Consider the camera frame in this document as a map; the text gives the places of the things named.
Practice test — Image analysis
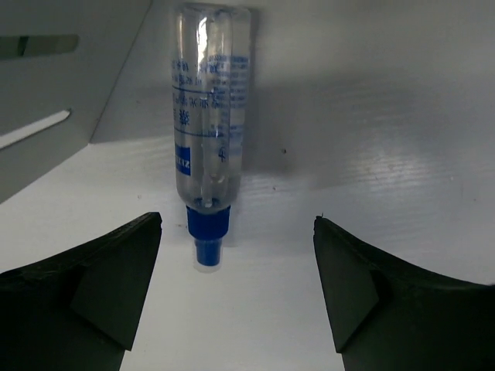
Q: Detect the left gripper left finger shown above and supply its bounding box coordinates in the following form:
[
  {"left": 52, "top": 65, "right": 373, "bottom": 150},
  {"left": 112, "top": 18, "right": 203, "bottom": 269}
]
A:
[{"left": 1, "top": 212, "right": 162, "bottom": 370}]

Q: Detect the clear blue-capped glue tube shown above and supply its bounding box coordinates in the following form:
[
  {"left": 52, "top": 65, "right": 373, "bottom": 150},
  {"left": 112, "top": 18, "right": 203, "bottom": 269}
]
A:
[{"left": 171, "top": 2, "right": 251, "bottom": 272}]

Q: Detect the white two-slot organizer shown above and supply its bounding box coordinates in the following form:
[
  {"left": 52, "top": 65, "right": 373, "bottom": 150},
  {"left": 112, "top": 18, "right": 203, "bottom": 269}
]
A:
[{"left": 1, "top": 1, "right": 150, "bottom": 199}]

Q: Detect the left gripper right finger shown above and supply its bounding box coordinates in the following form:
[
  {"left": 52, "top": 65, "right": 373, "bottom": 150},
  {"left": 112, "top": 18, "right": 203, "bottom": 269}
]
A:
[{"left": 313, "top": 216, "right": 494, "bottom": 370}]

